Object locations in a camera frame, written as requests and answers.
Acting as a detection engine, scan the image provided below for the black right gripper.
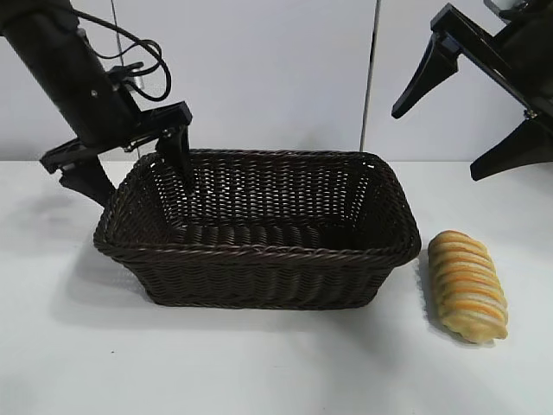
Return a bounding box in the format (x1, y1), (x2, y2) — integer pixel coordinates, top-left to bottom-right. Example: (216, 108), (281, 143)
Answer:
(391, 0), (553, 184)

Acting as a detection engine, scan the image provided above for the dark brown wicker basket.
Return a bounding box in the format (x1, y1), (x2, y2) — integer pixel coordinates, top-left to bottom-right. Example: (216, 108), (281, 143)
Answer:
(92, 148), (423, 311)

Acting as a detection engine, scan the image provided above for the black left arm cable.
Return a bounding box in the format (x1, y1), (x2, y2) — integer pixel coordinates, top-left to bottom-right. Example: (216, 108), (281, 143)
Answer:
(77, 8), (175, 101)

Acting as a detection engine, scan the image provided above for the black left wrist camera bracket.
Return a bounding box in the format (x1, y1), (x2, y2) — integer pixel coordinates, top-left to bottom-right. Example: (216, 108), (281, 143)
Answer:
(105, 62), (146, 91)

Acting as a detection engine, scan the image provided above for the long striped bread loaf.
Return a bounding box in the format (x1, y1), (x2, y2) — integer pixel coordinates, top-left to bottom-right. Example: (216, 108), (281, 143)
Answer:
(427, 230), (510, 346)

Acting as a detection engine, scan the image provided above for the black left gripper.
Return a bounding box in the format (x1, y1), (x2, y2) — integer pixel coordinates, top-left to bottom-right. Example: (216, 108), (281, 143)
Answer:
(39, 59), (193, 207)

